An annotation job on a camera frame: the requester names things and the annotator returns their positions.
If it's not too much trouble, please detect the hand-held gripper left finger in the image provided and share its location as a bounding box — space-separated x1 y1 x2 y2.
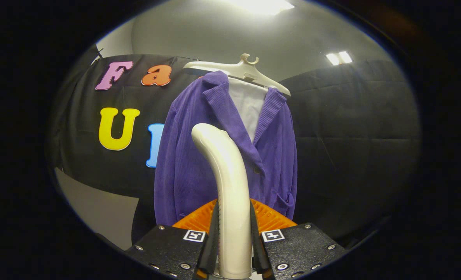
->
125 199 220 280

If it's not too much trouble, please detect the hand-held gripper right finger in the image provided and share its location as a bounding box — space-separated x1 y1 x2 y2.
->
249 198 347 280

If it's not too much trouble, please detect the white garment steamer head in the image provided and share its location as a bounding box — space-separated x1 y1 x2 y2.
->
192 123 253 280

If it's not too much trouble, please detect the purple corduroy jacket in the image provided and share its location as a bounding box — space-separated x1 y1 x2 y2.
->
154 71 298 227

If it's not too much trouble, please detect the white plastic clothes hanger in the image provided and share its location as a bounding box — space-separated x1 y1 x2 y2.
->
183 53 291 97

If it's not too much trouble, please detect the grey cabinet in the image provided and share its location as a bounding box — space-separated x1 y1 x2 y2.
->
55 167 140 250

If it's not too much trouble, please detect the white fabric panel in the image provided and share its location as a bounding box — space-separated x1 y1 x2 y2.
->
227 77 269 143

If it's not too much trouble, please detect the double ceiling light panel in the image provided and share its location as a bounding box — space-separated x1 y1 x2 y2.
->
326 51 353 66

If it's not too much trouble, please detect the large ceiling light panel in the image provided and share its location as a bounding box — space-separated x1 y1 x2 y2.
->
227 0 295 16

